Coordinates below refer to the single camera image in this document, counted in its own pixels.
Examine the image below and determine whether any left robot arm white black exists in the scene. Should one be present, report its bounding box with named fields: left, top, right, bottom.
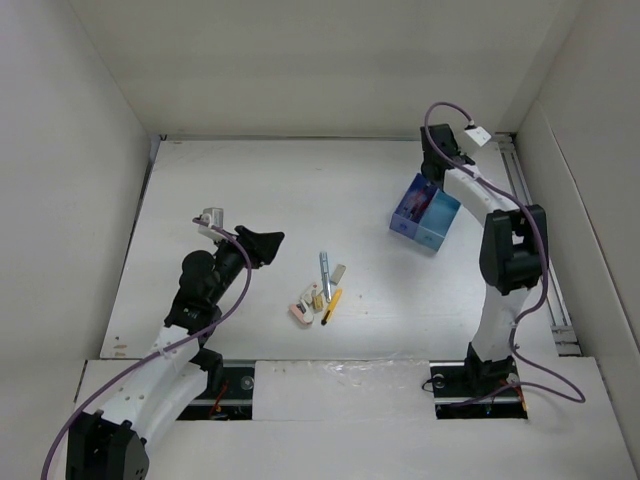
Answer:
left=65, top=225, right=285, bottom=479

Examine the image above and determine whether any white grey correction tape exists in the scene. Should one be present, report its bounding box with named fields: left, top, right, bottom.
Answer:
left=296, top=298, right=313, bottom=314

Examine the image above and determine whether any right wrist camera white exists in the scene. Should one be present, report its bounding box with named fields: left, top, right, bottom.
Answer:
left=463, top=125, right=492, bottom=149

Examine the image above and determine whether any blue two-compartment container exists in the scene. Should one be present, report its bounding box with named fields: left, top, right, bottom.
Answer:
left=389, top=173, right=461, bottom=252

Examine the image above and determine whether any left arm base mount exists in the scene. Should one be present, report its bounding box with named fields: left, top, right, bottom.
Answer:
left=179, top=363, right=255, bottom=421

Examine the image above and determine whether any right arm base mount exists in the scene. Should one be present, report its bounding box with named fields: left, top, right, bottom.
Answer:
left=422, top=357, right=528, bottom=420

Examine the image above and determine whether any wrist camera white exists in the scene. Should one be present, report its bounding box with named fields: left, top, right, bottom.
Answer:
left=192, top=207, right=224, bottom=241
left=463, top=125, right=492, bottom=149

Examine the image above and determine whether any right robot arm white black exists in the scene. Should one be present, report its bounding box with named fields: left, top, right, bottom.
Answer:
left=420, top=124, right=548, bottom=398

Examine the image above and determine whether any grey eraser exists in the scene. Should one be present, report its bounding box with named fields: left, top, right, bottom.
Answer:
left=330, top=264, right=346, bottom=284

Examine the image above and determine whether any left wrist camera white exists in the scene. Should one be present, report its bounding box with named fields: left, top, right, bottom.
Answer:
left=192, top=207, right=224, bottom=241

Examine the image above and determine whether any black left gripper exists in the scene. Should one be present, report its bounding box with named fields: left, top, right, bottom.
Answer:
left=207, top=226, right=282, bottom=304

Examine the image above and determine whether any red pen white cap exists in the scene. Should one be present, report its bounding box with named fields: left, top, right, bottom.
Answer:
left=418, top=185, right=435, bottom=212

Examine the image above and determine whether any white eraser red label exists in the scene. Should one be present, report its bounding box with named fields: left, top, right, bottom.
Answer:
left=301, top=282, right=323, bottom=303

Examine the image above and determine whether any aluminium rail right side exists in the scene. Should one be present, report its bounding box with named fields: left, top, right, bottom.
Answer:
left=496, top=133, right=583, bottom=357

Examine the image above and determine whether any red pen thin slanted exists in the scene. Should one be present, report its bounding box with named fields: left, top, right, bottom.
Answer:
left=405, top=188, right=422, bottom=220

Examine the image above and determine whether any pink white correction tape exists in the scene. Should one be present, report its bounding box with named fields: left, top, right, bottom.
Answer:
left=289, top=304, right=314, bottom=327

